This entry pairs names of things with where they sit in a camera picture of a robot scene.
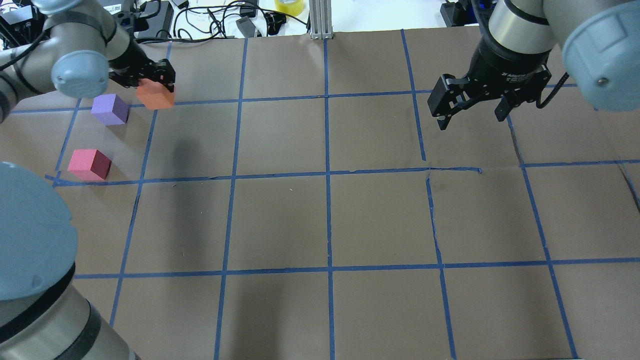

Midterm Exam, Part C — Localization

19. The orange foam cube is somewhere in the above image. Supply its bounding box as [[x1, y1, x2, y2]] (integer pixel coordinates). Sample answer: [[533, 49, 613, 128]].
[[135, 79, 175, 111]]

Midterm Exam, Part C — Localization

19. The purple foam cube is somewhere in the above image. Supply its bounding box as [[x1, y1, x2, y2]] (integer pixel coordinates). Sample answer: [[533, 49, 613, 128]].
[[91, 93, 130, 126]]

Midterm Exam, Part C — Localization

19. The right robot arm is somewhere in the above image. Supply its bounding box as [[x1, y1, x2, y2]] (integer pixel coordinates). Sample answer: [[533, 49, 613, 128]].
[[427, 0, 640, 130]]

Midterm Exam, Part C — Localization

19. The black power adapter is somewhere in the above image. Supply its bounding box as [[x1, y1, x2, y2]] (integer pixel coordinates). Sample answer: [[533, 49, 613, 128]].
[[137, 0, 174, 38]]

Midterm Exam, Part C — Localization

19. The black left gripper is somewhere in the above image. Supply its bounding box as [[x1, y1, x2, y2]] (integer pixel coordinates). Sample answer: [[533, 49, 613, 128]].
[[109, 38, 176, 93]]

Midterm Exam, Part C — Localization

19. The red foam cube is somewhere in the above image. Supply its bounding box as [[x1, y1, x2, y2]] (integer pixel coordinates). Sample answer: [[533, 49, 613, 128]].
[[67, 149, 112, 182]]

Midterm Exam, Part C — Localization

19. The aluminium frame post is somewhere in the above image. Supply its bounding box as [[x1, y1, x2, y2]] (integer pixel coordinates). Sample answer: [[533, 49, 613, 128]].
[[308, 0, 334, 40]]

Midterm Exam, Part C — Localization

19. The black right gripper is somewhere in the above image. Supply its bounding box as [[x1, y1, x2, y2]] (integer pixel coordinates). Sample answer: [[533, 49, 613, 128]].
[[427, 38, 551, 131]]

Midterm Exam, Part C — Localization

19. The yellow tape roll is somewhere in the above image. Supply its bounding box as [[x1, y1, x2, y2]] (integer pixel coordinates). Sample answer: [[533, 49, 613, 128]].
[[274, 0, 305, 17]]

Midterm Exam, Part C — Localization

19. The black cable bundle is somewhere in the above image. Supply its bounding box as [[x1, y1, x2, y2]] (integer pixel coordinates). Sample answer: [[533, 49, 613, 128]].
[[170, 0, 308, 43]]

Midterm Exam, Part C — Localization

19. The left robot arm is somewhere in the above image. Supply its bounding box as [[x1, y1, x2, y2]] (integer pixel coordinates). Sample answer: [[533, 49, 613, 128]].
[[0, 0, 176, 120]]

